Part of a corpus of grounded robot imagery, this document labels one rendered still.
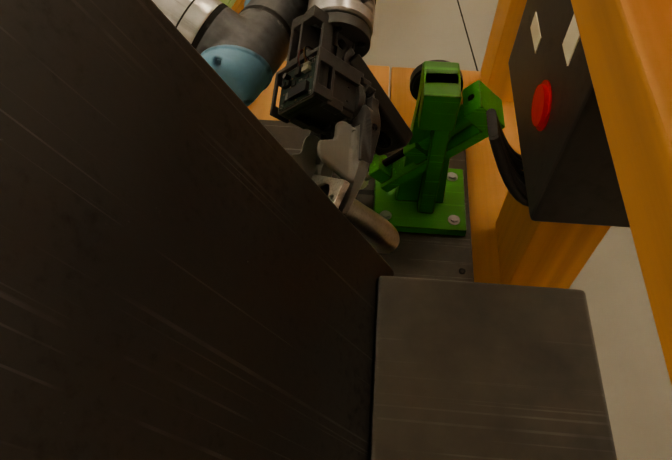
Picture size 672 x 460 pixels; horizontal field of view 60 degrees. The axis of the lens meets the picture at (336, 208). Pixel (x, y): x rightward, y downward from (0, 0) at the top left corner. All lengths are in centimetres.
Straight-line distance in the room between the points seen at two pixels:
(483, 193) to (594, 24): 76
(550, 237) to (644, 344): 128
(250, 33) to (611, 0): 45
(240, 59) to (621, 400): 158
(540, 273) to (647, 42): 65
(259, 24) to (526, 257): 47
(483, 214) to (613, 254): 121
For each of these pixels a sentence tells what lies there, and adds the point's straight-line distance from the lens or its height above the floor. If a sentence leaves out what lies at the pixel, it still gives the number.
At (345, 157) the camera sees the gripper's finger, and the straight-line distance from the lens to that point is 56.
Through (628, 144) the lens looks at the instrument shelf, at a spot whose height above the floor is 152.
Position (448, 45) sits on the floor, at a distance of 277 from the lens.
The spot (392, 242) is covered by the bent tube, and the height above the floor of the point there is 116.
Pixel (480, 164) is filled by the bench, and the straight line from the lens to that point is 109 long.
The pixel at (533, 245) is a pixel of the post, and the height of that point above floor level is 103.
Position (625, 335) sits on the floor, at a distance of 205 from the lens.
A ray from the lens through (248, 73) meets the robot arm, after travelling 64.
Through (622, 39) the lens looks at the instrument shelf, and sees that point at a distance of 27.
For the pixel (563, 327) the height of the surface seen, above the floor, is 124.
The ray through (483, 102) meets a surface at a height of 115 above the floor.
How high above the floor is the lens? 168
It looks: 54 degrees down
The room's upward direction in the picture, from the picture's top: straight up
